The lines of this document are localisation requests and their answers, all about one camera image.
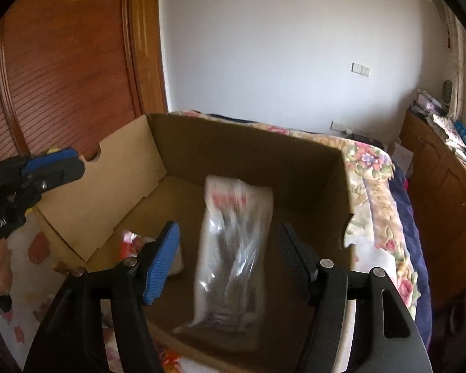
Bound white paper box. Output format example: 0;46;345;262
388;142;414;176

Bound snack packets in box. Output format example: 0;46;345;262
118;230;187;279

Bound wooden cabinet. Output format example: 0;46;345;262
398;108;466;313

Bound white wrapped wall pipe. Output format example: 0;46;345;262
434;0;466;122

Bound pile of packets on cabinet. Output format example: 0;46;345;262
409;88;466;176

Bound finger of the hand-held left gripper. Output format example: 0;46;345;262
23;160;86;203
21;148;78;176

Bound floral blanket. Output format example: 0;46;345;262
167;109;421;321

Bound wooden wardrobe door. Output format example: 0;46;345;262
0;0;170;166

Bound white strawberry print sheet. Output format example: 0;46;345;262
0;202;296;373

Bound dark blue quilt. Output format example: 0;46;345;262
388;159;436;355

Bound brown cardboard box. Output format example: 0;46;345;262
35;113;358;373

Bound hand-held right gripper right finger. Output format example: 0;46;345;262
277;221;433;373

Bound clear plastic snack bag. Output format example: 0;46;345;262
173;175;275;335

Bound dark flat object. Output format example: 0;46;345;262
351;133;386;149

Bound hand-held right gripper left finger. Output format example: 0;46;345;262
23;221;181;373

